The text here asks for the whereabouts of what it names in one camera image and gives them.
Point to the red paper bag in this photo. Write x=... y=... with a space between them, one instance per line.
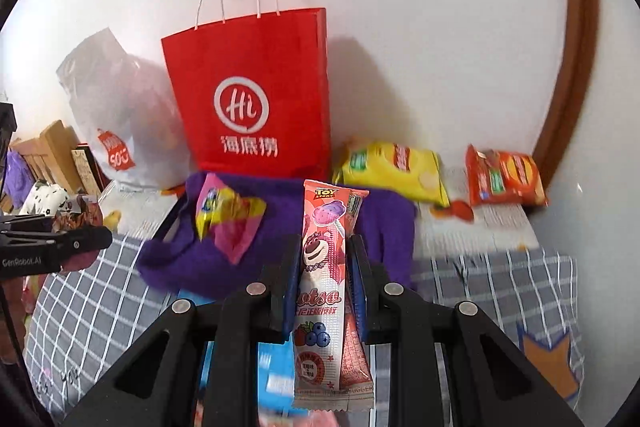
x=250 y=57

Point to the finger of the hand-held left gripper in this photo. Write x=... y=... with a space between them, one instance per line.
x=90 y=242

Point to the yellow and pink snack packet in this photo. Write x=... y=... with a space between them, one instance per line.
x=225 y=217

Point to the brown snack packet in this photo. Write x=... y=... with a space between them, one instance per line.
x=75 y=217

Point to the purple cloth basket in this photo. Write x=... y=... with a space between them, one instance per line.
x=170 y=257

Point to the purple cloth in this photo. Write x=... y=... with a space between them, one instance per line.
x=17 y=179

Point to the brown wooden door frame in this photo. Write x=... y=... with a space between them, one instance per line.
x=575 y=57

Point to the grey checkered blanket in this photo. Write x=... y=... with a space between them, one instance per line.
x=100 y=307

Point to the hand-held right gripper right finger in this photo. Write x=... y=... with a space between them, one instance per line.
x=357 y=289

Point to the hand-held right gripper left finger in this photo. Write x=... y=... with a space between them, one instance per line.
x=292 y=289

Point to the brown patterned box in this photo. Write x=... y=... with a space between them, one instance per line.
x=87 y=169

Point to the wooden headboard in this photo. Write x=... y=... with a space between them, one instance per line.
x=50 y=147

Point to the long pink snack packet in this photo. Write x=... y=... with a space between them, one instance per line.
x=320 y=257

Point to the orange chip bag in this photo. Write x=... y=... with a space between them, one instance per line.
x=505 y=177

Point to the white black-spotted cloth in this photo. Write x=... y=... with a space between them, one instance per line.
x=45 y=197

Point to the white plastic bag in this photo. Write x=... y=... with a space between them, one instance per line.
x=125 y=122

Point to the blue tissue pack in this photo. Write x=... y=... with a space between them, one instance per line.
x=277 y=372

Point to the yellow chip bag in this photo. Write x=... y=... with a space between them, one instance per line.
x=390 y=172

